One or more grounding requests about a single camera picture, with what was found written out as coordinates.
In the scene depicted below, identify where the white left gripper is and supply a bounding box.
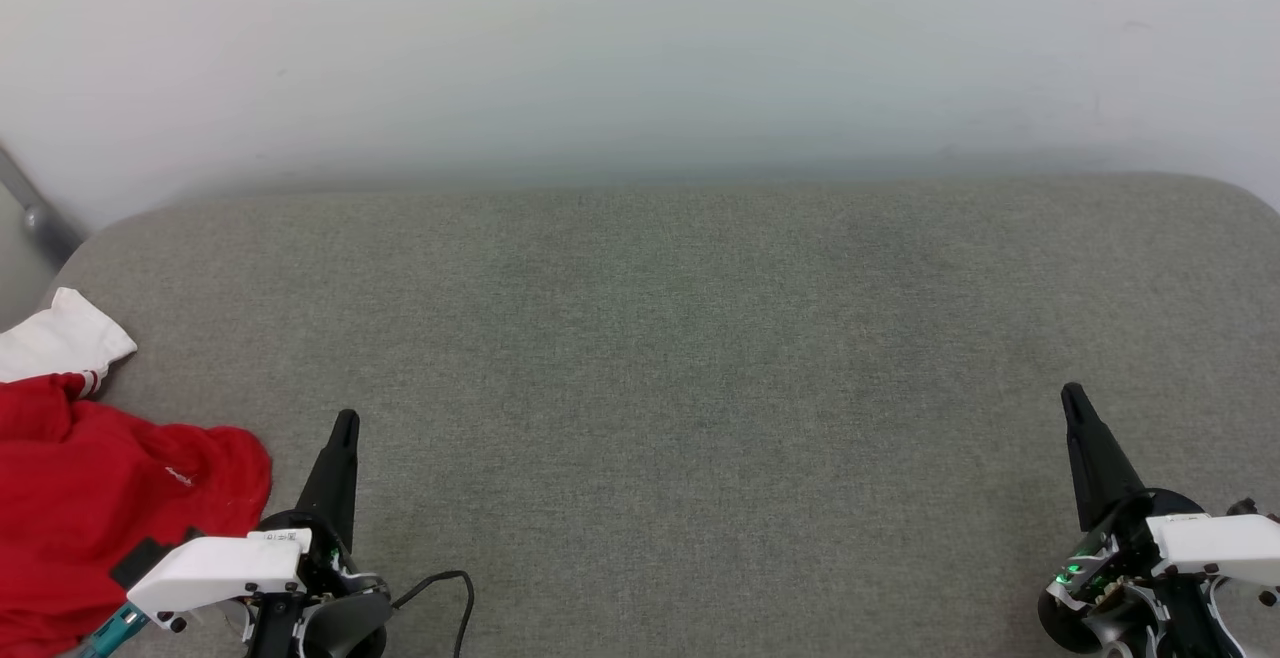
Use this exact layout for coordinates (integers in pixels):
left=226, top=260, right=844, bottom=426
left=127, top=410, right=391, bottom=632

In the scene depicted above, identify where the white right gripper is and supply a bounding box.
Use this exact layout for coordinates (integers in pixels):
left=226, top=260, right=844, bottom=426
left=1048, top=383, right=1280, bottom=607

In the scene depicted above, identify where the red Bulls basketball jersey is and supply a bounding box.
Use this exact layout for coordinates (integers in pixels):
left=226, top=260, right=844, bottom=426
left=0, top=287, right=274, bottom=658

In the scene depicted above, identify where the grey fabric sofa seat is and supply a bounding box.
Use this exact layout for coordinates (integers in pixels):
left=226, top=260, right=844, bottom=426
left=0, top=173, right=1280, bottom=658

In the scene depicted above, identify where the grey metal pole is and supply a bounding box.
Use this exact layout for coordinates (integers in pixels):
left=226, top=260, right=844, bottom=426
left=0, top=142, right=87, bottom=269

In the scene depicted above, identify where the thin black left gripper cable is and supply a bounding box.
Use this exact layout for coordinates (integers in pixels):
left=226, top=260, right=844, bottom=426
left=390, top=570, right=475, bottom=658

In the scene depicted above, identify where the teal left camera connector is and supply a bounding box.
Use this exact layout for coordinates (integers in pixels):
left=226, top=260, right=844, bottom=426
left=78, top=603, right=151, bottom=658

